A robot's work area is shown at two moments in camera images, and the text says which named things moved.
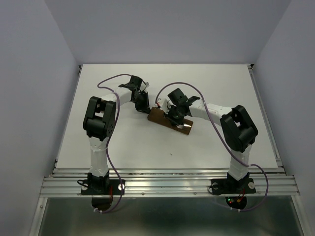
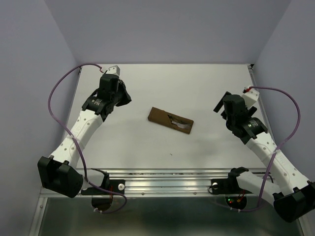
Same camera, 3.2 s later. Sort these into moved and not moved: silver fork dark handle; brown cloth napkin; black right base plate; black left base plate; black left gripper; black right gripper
Moved: black right gripper; black left gripper
Not moved: black left base plate; black right base plate; silver fork dark handle; brown cloth napkin
